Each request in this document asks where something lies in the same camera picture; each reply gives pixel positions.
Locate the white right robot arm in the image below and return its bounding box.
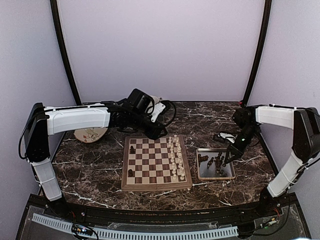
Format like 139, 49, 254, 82
224, 104, 320, 217

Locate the wooden chess board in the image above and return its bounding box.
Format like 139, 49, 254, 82
121, 134, 193, 192

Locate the dark chess piece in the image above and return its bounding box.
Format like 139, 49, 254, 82
129, 145, 136, 154
127, 169, 134, 178

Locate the white chess queen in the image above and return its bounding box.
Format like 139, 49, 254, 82
178, 158, 183, 169

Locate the black left corner post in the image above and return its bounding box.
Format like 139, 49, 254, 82
49, 0, 82, 106

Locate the coral painted ceramic mug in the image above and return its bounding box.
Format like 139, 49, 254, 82
151, 95, 163, 104

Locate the bird painted ceramic plate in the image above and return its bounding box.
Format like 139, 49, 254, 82
73, 127, 108, 144

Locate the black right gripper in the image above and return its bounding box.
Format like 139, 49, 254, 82
224, 124, 260, 164

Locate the black right corner post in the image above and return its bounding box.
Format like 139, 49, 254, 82
240, 0, 272, 108

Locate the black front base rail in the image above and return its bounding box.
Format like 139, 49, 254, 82
80, 207, 254, 224

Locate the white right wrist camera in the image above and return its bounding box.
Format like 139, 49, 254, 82
212, 132, 236, 144

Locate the black corner post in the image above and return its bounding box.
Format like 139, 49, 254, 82
240, 0, 272, 108
49, 0, 82, 106

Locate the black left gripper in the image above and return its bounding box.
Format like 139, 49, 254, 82
128, 111, 168, 140

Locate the metal tray with wooden rim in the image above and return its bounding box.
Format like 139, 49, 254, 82
196, 148, 236, 180

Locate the white chess king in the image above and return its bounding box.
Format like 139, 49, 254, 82
177, 145, 182, 159

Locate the white chess rook far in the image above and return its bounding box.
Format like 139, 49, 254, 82
173, 134, 179, 143

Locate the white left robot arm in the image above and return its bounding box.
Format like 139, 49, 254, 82
19, 88, 169, 218

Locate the white slotted cable duct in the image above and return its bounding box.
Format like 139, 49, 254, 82
31, 213, 239, 240

